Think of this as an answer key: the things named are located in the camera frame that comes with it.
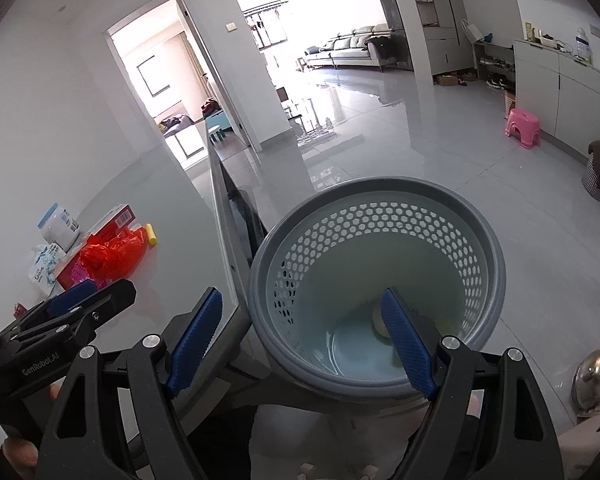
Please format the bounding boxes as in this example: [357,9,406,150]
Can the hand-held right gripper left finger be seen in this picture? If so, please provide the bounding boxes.
[35,287,223,480]

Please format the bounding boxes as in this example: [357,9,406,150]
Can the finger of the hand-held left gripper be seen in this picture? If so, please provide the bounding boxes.
[0,280,98,335]
[10,279,137,347]

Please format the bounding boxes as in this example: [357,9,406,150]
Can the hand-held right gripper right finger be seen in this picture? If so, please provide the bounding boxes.
[380,287,566,480]

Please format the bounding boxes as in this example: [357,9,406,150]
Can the long red cardboard box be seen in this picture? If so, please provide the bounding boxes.
[54,203,137,292]

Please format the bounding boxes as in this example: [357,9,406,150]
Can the grey perforated plastic basket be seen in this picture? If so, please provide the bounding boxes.
[247,176,507,403]

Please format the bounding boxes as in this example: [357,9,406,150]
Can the person's left hand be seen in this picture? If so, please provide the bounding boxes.
[1,382,66,469]

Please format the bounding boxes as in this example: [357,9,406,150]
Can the pale round scrap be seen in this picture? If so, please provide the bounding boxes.
[370,304,393,342]

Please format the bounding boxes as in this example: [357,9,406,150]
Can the white blue tissue pack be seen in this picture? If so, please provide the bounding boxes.
[27,242,67,298]

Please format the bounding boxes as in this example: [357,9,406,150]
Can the red plastic bag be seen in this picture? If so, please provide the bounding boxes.
[79,227,148,283]

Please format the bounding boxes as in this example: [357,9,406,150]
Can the white jar with blue lid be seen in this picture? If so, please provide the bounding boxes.
[37,203,81,252]

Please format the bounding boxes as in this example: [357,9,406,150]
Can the stainless steel pot lid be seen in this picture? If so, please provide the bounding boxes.
[571,345,600,413]

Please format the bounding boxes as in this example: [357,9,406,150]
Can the pink plastic stool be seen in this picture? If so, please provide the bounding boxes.
[505,108,542,150]

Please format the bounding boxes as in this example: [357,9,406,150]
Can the open shoe rack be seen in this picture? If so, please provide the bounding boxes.
[472,40,516,91]

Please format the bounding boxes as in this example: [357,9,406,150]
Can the white sideboard cabinet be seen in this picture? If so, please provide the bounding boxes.
[512,39,600,161]

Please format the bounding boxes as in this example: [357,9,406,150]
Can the grey sofa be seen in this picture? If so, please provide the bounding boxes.
[305,25,393,68]

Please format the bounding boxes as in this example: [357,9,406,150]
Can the white paper bag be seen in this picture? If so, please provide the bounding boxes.
[461,19,486,45]

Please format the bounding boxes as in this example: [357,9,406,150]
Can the clothes drying rack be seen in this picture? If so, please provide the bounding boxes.
[242,4,287,52]

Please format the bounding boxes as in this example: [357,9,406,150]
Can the tall white cabinet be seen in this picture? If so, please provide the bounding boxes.
[422,0,468,78]

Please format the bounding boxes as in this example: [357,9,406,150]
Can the dark tall cabinet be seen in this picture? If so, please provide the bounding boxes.
[375,0,414,73]

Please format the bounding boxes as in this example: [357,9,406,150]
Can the clear water bottle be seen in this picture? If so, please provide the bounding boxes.
[574,27,594,65]

